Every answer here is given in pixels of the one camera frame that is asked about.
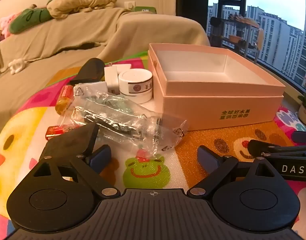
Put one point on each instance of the small plastic bag white contents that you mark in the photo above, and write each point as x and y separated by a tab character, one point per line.
91	89

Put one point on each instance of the colourful cartoon play mat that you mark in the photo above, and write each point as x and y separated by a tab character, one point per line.
188	150

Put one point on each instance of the black hair dryer nozzle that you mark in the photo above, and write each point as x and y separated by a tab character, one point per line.
90	70

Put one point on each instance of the beige sofa cover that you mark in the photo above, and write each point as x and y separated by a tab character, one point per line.
75	32

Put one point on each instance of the pink cardboard box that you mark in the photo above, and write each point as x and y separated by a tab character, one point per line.
218	97

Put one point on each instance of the beige bundled blanket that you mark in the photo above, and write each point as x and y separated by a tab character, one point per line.
85	1

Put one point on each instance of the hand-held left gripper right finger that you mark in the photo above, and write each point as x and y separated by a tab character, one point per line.
207	158

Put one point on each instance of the white round jar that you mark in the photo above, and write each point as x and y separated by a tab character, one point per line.
135	85

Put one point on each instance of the amber liquid bottle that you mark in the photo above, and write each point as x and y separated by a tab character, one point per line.
64	106

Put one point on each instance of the white wall socket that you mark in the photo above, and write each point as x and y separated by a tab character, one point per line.
130	6

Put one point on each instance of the green plush toy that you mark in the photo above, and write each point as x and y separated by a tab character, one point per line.
30	18

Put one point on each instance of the clear plastic bag of parts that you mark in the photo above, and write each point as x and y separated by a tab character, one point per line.
127	122

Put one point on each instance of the white fluffy toy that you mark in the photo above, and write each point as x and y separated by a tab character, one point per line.
17	65

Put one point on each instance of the black balcony rack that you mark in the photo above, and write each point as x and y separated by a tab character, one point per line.
233	25

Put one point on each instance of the pink plush toy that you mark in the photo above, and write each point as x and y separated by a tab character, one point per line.
7	25

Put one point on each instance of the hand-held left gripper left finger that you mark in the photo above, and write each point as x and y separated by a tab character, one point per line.
100	156

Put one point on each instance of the green box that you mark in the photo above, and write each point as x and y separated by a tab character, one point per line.
146	9

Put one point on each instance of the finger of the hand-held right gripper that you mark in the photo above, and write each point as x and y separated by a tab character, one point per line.
303	137
258	146

